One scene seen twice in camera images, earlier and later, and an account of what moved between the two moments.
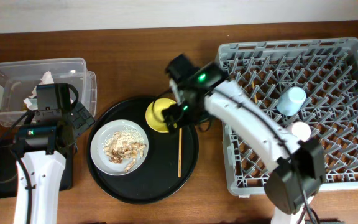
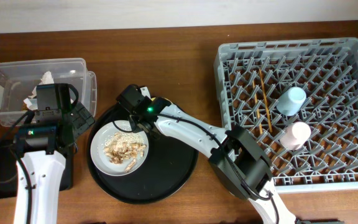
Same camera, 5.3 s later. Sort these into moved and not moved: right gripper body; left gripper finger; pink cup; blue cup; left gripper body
Moved: right gripper body
Not moved: pink cup; blue cup; left gripper body; left gripper finger
